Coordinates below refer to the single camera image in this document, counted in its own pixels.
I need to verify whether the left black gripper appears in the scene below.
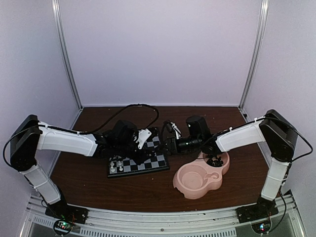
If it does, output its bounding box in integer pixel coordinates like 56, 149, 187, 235
115, 138, 155, 165

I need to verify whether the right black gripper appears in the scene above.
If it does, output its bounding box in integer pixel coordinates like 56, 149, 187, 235
155, 136, 202, 156

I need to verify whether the black and white chessboard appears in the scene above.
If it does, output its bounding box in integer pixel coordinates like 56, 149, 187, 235
107, 127, 171, 179

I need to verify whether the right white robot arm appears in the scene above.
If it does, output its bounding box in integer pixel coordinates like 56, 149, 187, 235
157, 110, 298, 218

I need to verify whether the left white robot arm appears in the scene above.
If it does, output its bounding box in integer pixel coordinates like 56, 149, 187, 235
8, 115, 152, 219

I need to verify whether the pile of black chess pieces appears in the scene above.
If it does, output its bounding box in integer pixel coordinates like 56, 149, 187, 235
206, 155, 224, 167

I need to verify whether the pink double pet bowl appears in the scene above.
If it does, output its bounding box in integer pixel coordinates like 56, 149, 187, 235
173, 152, 230, 199

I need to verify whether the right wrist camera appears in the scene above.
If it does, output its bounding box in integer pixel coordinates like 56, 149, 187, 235
164, 120, 182, 140

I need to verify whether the left black cable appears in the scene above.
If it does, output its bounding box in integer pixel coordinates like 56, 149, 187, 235
79, 103, 160, 135

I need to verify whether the front aluminium rail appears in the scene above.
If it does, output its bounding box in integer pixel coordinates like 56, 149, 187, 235
18, 195, 307, 237

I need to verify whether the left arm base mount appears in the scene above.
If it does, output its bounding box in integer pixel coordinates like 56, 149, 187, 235
45, 205, 88, 224

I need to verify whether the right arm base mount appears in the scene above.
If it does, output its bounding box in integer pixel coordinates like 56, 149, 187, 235
236, 204, 278, 223

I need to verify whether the right aluminium frame post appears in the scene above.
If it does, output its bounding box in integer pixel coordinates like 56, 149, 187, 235
239, 0, 270, 110

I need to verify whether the aluminium frame post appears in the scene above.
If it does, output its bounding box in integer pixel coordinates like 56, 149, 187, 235
239, 0, 270, 110
51, 0, 83, 114

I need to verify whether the left aluminium frame post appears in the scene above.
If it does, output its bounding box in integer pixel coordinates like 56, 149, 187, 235
51, 0, 83, 114

